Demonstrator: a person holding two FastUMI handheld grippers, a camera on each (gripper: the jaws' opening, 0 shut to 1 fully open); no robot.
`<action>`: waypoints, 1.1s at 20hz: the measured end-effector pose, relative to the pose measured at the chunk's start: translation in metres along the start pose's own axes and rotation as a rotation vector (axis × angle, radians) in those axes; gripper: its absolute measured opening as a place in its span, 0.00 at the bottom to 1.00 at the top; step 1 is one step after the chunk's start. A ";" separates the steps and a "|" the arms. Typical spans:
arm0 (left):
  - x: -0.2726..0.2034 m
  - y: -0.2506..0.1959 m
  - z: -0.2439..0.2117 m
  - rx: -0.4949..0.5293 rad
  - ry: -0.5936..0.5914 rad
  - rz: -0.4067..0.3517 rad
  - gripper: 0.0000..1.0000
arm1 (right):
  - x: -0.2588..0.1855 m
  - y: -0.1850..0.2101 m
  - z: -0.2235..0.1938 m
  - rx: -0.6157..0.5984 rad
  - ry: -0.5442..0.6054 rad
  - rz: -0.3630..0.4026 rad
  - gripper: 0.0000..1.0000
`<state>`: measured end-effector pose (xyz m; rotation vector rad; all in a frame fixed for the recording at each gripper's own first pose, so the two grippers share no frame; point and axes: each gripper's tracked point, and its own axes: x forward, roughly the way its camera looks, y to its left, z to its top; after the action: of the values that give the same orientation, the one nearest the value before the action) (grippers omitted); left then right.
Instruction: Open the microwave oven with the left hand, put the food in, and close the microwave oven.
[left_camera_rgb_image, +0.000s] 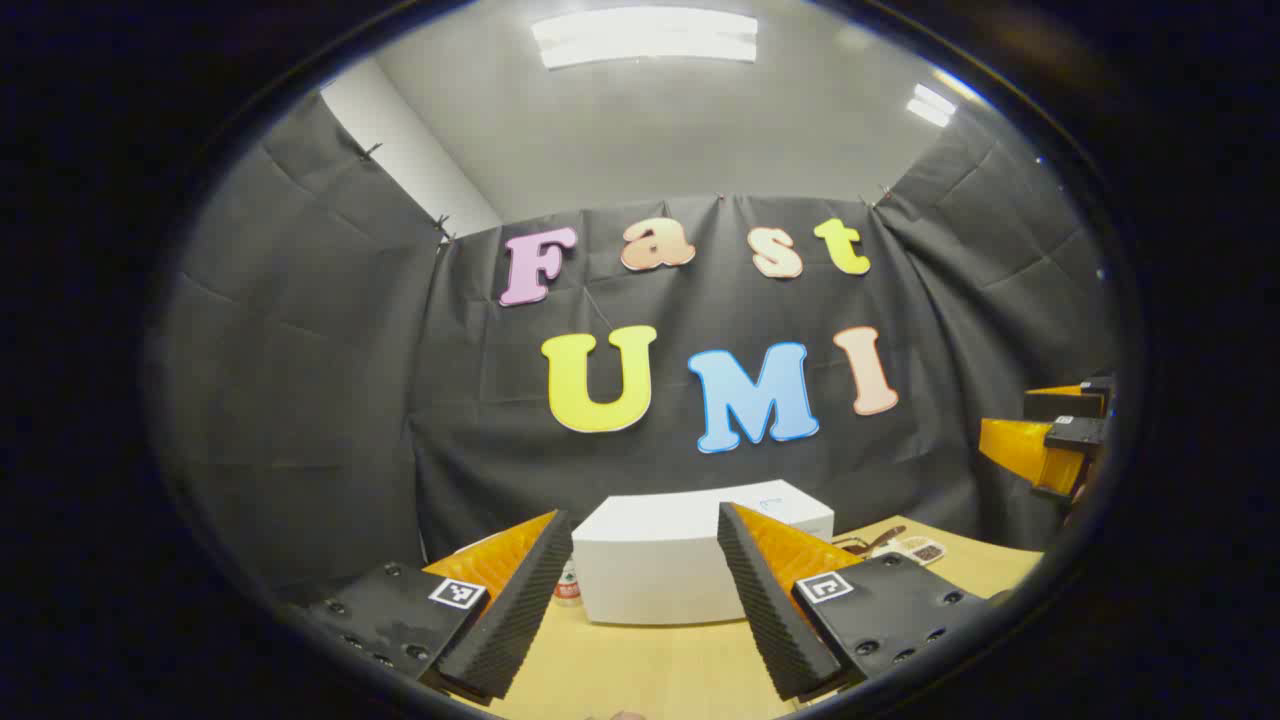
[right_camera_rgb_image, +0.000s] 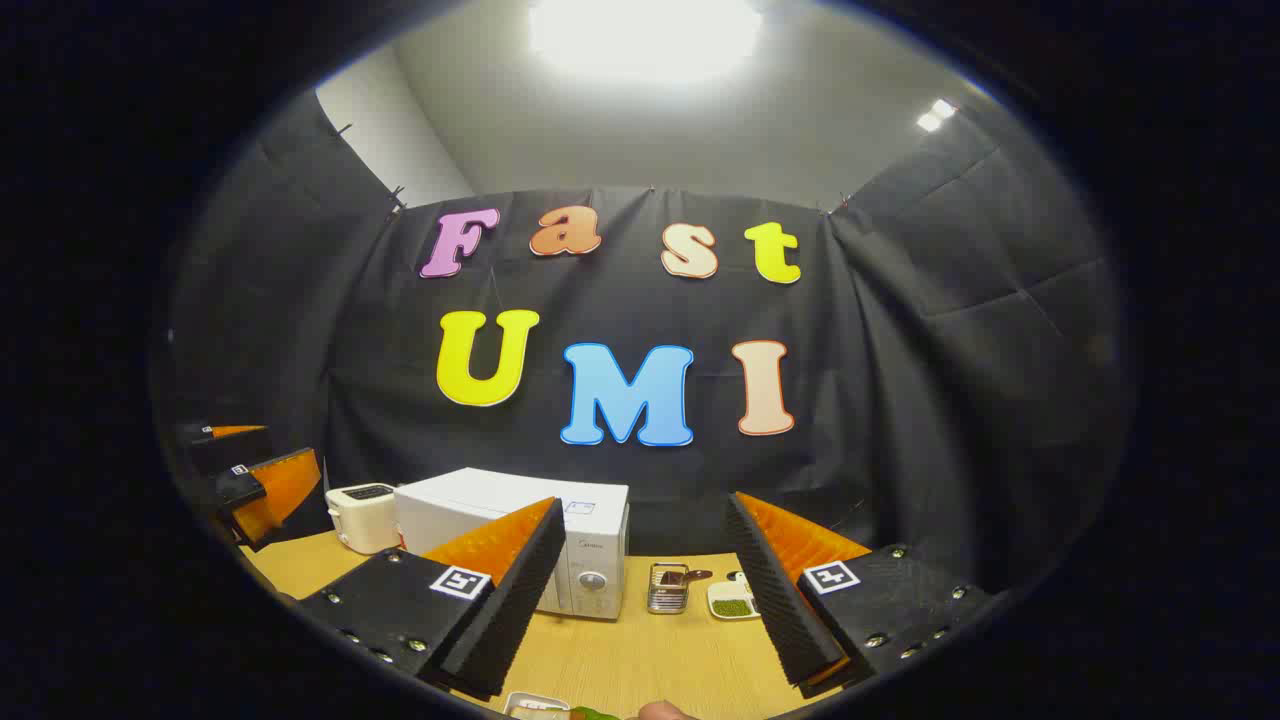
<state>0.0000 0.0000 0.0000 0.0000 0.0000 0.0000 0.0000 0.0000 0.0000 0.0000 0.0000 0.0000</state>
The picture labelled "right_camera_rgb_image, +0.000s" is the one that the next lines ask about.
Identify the black backdrop cloth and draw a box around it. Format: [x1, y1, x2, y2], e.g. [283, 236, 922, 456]
[160, 90, 1136, 601]

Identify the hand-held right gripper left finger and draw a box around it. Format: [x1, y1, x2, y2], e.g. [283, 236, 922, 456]
[298, 497, 567, 699]

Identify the white toaster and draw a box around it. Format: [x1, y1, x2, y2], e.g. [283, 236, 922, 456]
[325, 483, 403, 556]

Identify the metal wire basket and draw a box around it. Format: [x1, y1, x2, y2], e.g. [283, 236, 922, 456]
[647, 562, 693, 615]

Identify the large ceiling light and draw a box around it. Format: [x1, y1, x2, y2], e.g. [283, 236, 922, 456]
[528, 0, 763, 81]

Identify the white microwave oven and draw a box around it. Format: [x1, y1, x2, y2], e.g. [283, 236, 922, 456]
[393, 467, 631, 621]

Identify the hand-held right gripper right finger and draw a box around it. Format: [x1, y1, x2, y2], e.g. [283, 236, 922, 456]
[725, 492, 996, 691]

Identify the white slotted tray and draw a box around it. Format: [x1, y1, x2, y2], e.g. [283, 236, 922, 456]
[503, 691, 573, 720]

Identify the white divided dish of beans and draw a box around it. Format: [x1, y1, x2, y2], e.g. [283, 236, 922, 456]
[706, 571, 763, 621]

